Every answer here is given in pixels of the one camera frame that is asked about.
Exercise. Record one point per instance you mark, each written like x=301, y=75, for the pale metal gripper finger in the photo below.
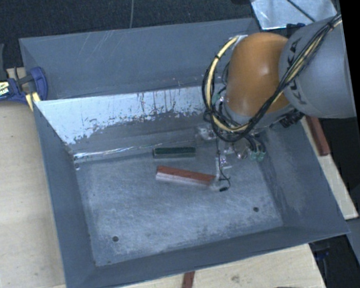
x=220, y=172
x=206, y=133

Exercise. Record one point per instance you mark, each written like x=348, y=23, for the grey metal bin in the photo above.
x=163, y=210

